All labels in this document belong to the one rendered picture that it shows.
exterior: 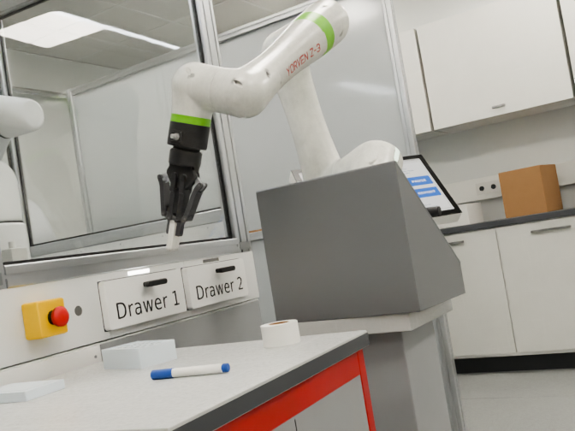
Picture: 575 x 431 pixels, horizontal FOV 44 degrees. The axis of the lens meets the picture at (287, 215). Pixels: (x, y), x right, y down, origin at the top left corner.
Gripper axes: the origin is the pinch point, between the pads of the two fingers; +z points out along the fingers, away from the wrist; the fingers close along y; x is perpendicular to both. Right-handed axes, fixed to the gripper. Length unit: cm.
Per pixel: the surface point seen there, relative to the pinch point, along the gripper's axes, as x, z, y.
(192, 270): 20.1, 11.9, -6.7
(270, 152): 169, -18, -70
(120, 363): -30.6, 20.5, 13.6
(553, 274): 290, 26, 56
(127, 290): -6.8, 13.8, -6.0
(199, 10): 47, -60, -36
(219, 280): 32.0, 15.5, -5.3
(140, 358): -32.2, 17.4, 19.3
